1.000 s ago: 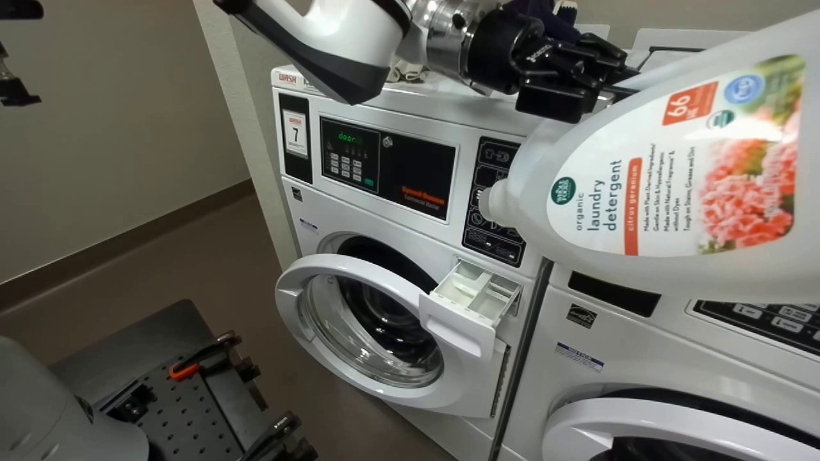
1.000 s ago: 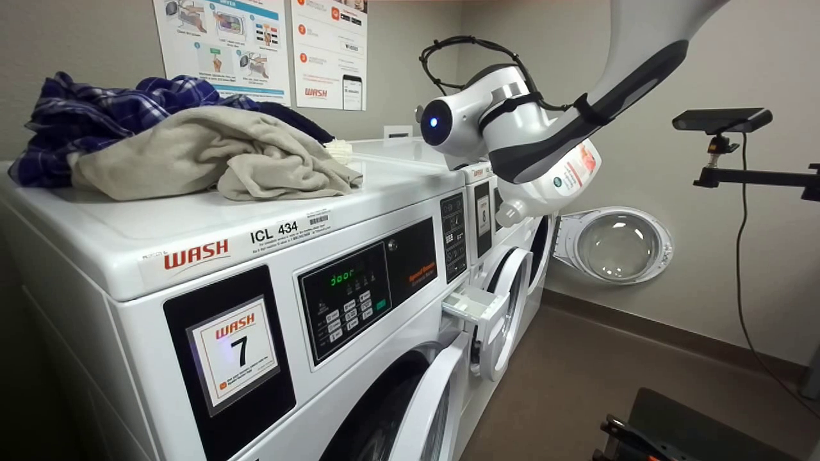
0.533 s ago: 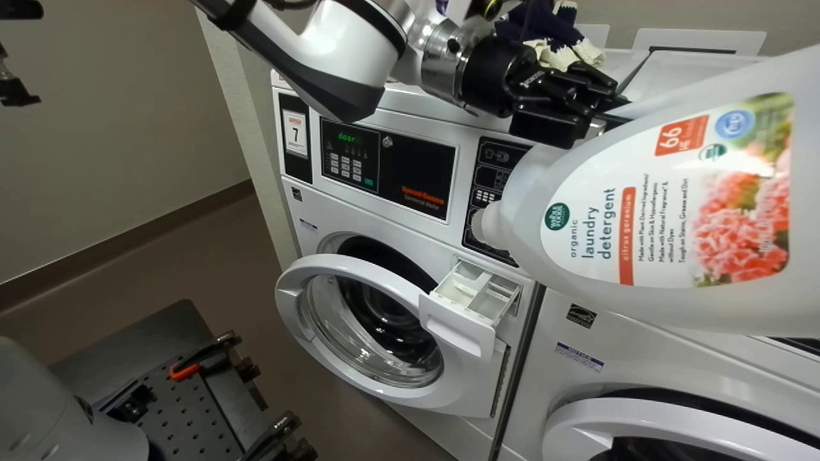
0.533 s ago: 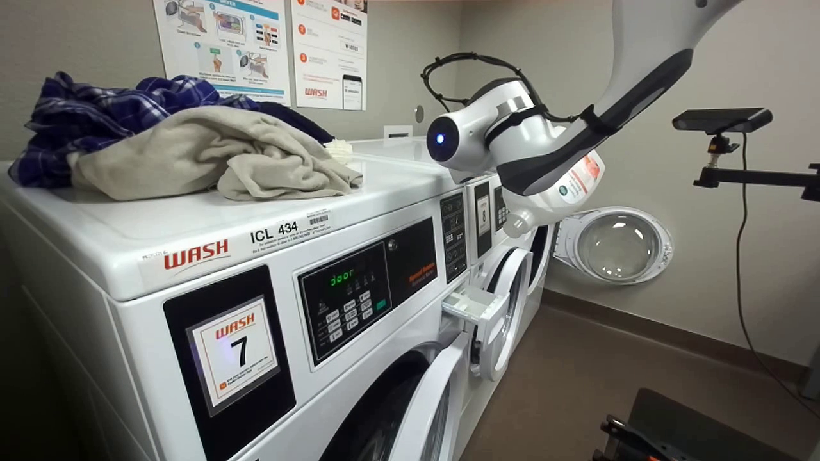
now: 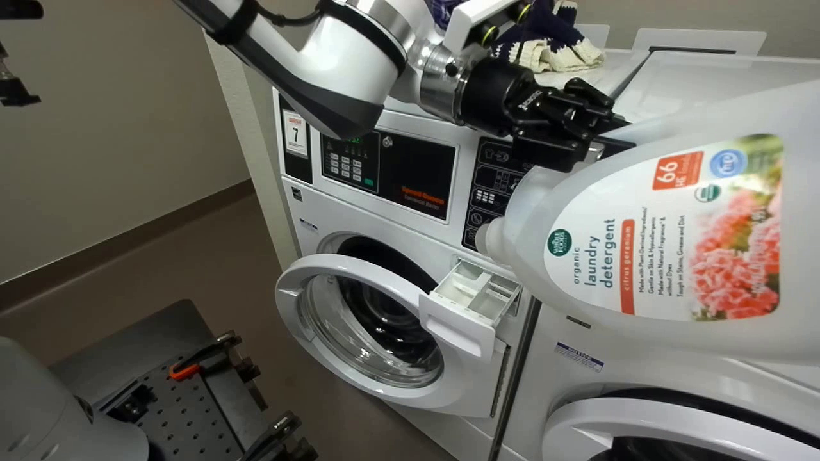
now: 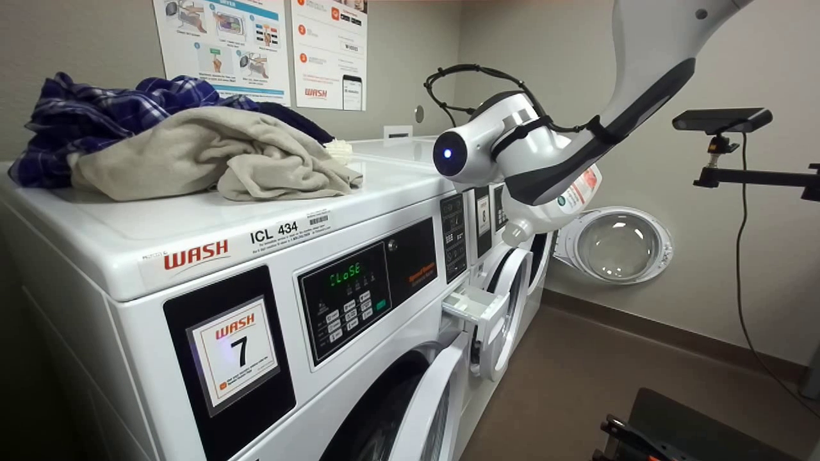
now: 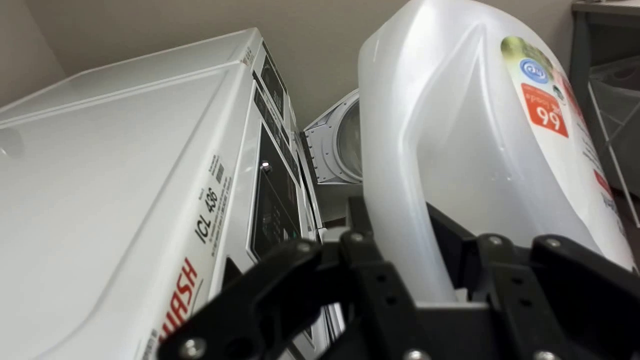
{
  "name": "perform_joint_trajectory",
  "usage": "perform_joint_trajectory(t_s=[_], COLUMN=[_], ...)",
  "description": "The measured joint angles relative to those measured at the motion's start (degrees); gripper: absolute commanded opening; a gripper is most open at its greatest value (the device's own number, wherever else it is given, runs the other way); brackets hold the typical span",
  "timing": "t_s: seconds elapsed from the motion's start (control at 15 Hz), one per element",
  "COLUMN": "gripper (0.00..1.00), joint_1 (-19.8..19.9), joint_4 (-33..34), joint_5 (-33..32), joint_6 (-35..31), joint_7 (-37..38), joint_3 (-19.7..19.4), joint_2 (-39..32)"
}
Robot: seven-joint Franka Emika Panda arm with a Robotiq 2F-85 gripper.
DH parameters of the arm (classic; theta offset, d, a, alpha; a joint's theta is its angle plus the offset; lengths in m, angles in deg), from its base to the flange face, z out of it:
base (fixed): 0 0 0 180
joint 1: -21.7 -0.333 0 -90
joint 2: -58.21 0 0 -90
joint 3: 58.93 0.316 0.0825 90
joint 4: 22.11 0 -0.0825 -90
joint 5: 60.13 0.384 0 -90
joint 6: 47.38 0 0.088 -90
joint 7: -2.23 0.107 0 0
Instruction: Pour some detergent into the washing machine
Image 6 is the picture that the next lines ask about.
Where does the blue plaid shirt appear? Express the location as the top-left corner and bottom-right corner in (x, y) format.
(7, 69), (337, 191)

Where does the instruction poster with phone picture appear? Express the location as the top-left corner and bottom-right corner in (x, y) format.
(290, 0), (371, 114)

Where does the black cart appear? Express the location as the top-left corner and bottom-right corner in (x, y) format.
(590, 388), (809, 461)

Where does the beige cloth garment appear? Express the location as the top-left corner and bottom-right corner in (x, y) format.
(72, 104), (366, 206)

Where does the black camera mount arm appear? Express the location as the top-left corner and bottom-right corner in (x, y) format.
(691, 130), (820, 206)

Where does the white washing machine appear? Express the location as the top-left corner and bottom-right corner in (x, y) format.
(524, 228), (565, 323)
(351, 134), (544, 461)

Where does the black camera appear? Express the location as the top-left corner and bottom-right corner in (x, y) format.
(668, 106), (776, 136)

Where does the instruction poster with blue header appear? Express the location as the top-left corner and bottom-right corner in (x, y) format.
(150, 0), (292, 109)

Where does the small white cloth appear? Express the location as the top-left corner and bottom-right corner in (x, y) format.
(323, 139), (357, 166)

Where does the thin black camera cable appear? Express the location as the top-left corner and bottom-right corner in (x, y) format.
(729, 130), (814, 399)

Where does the white washing machine number seven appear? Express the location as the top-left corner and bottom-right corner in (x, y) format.
(0, 157), (474, 461)

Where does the round glass washer door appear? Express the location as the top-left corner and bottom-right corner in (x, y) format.
(551, 206), (676, 291)

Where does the white round washer door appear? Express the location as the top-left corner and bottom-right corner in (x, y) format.
(464, 244), (538, 384)
(386, 343), (471, 461)

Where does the white detergent drawer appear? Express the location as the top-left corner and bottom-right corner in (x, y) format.
(440, 283), (509, 333)

